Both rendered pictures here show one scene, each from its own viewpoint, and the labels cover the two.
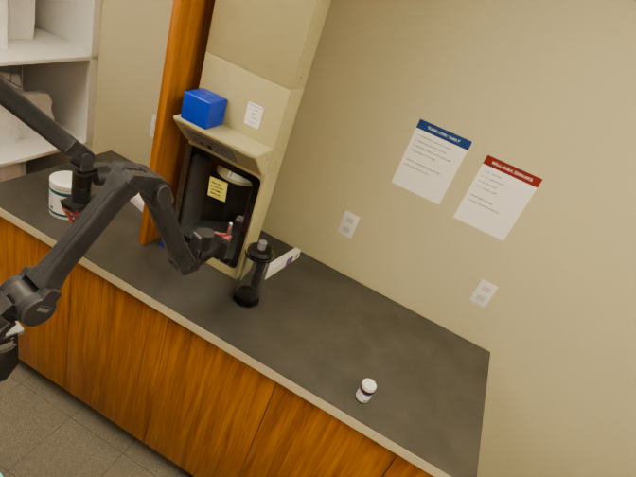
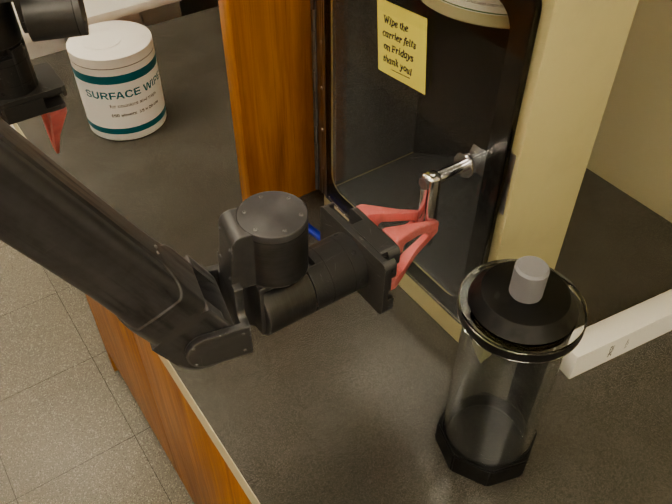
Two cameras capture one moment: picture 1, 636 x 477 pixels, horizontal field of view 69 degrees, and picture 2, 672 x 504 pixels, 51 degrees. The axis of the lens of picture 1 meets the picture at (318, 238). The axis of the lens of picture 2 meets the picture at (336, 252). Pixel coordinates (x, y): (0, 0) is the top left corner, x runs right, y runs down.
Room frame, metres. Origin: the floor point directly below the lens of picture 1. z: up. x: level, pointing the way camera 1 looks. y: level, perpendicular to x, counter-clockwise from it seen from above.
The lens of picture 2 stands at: (0.95, 0.02, 1.61)
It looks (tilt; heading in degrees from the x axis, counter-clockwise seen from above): 44 degrees down; 43
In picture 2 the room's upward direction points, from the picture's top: straight up
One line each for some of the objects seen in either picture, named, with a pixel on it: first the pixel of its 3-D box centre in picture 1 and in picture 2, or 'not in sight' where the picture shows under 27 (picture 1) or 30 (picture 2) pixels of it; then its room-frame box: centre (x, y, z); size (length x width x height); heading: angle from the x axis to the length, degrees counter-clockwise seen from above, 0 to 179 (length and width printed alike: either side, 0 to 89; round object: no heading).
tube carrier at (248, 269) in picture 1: (253, 274); (501, 377); (1.35, 0.17, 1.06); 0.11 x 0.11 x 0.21
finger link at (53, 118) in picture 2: not in sight; (34, 122); (1.22, 0.76, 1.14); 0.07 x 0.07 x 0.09; 77
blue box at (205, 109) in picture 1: (203, 108); not in sight; (1.43, 0.50, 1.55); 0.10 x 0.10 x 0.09; 77
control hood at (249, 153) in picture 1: (220, 146); not in sight; (1.41, 0.41, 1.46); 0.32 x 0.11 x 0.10; 77
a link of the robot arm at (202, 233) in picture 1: (194, 248); (238, 271); (1.19, 0.36, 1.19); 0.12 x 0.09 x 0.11; 156
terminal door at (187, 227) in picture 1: (213, 208); (398, 120); (1.46, 0.40, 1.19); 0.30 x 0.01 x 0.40; 77
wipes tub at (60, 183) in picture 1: (68, 195); (119, 80); (1.45, 0.97, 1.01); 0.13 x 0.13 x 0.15
